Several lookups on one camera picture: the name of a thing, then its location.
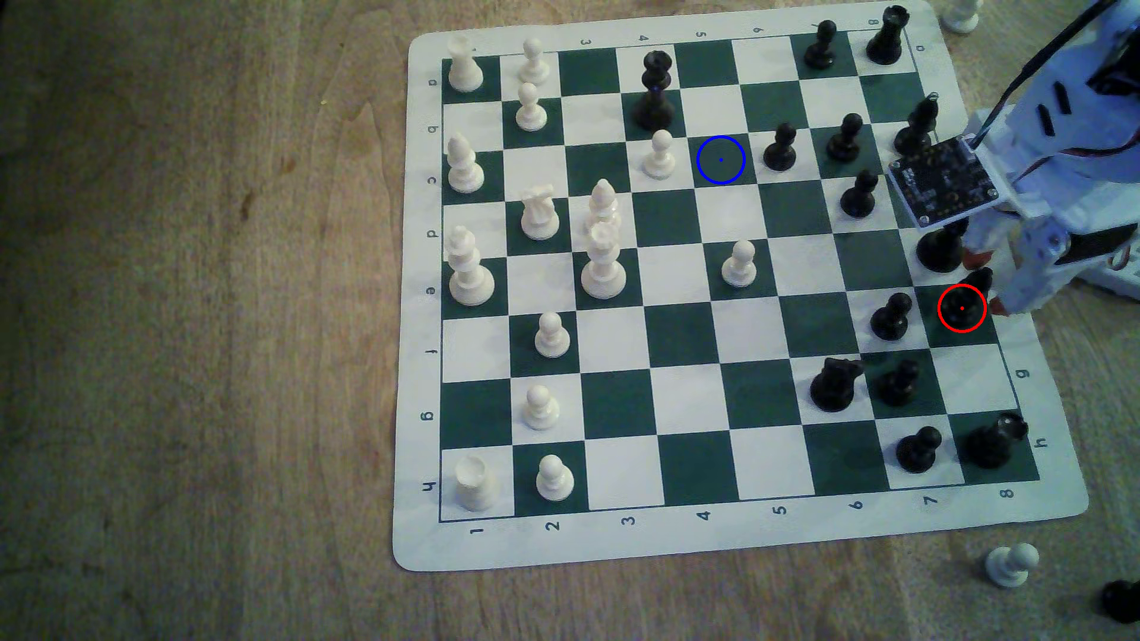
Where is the black queen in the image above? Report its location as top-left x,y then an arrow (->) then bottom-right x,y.
631,50 -> 677,131

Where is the black camera cable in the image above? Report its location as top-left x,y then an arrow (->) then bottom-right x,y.
971,0 -> 1120,149

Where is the black knight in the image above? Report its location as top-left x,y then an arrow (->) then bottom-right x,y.
809,357 -> 865,413

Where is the black pawn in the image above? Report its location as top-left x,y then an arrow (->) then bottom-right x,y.
870,292 -> 913,342
803,20 -> 838,71
826,113 -> 865,164
896,426 -> 943,475
876,358 -> 922,408
840,169 -> 880,219
763,122 -> 798,173

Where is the green white chess mat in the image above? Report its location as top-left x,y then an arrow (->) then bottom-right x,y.
392,0 -> 1090,573

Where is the white king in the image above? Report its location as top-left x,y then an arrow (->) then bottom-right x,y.
448,225 -> 496,307

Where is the white rook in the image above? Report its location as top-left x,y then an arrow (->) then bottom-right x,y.
446,34 -> 485,94
454,456 -> 498,513

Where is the white knight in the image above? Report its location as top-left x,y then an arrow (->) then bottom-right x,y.
520,184 -> 562,242

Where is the white grid robot base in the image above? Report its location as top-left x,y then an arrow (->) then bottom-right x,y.
1073,247 -> 1140,300

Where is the white queen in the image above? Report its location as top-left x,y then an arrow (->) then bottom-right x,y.
581,221 -> 628,301

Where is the black king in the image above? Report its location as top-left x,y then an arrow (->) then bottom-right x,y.
916,218 -> 970,274

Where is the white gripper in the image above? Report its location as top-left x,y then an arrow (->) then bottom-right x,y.
962,109 -> 1140,318

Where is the black chess piece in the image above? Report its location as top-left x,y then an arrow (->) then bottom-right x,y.
1099,579 -> 1140,624

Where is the black bishop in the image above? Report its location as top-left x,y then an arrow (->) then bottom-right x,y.
939,267 -> 995,332
894,91 -> 940,158

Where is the white bishop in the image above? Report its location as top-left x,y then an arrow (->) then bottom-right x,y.
588,178 -> 622,228
446,132 -> 486,195

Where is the black rook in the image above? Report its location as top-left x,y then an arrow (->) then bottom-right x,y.
968,410 -> 1030,470
866,4 -> 910,66

